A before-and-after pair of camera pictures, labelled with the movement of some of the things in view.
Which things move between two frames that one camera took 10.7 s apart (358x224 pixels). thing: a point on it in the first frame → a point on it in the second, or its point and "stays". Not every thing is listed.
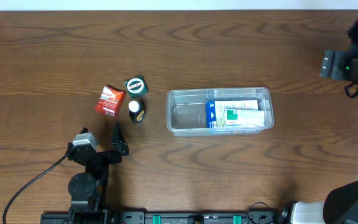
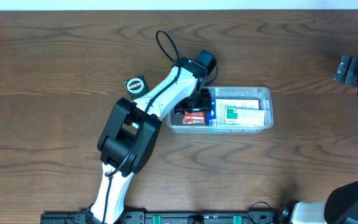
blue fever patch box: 215,111 stays
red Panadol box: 110,101 → 194,117
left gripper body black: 107,159 → 197,103
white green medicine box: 247,117 stays
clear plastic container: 219,111 stays
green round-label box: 137,86 stays
